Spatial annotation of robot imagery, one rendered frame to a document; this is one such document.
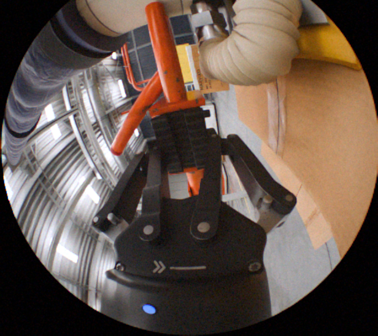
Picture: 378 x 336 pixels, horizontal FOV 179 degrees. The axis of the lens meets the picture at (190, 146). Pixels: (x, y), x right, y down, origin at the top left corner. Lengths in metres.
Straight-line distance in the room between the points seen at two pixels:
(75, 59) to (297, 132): 0.28
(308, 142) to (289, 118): 0.04
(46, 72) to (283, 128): 0.34
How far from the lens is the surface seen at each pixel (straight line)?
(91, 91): 6.00
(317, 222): 0.79
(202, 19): 0.17
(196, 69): 1.53
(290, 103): 0.17
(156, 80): 0.16
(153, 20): 0.16
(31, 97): 0.31
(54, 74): 0.24
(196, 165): 0.15
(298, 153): 0.17
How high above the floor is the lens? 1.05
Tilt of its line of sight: 5 degrees up
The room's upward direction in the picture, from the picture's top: 100 degrees counter-clockwise
